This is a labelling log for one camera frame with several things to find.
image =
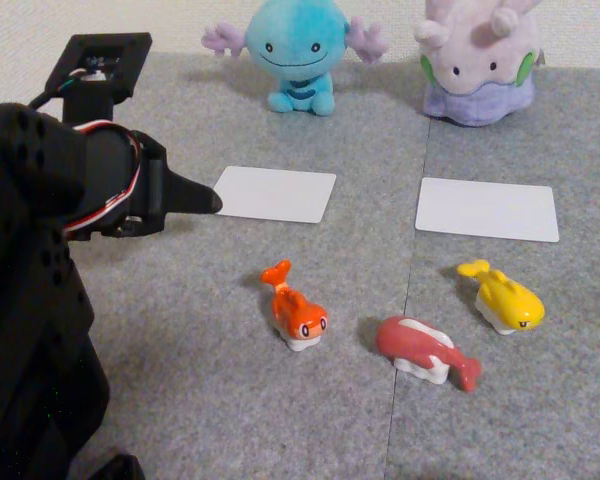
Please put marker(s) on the orange shrimp sushi toy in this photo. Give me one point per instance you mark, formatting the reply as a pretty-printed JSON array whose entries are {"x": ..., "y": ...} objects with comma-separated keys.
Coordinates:
[{"x": 292, "y": 310}]

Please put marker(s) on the blue Wooper plush toy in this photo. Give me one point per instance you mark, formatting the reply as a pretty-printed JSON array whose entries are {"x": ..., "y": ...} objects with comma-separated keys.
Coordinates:
[{"x": 292, "y": 40}]

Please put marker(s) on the lavender Goomy plush toy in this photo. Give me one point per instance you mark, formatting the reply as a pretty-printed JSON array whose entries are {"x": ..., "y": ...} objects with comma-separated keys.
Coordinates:
[{"x": 480, "y": 70}]

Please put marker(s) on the red tuna sushi toy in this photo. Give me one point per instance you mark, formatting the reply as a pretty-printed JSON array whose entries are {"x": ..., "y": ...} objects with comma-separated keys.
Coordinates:
[{"x": 415, "y": 340}]

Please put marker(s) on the gray carpet tile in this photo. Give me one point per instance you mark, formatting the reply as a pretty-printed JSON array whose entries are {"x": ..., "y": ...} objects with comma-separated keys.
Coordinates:
[
  {"x": 530, "y": 400},
  {"x": 205, "y": 375}
]

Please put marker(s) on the white rectangular card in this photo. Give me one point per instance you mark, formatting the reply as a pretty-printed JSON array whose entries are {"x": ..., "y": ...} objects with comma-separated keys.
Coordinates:
[
  {"x": 485, "y": 210},
  {"x": 280, "y": 195}
]

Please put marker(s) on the yellow egg sushi toy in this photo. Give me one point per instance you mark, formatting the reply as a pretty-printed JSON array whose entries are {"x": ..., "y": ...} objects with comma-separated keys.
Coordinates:
[{"x": 510, "y": 300}]

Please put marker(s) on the black camera mount frame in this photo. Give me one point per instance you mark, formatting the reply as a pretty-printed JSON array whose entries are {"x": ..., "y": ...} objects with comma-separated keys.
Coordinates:
[{"x": 140, "y": 55}]

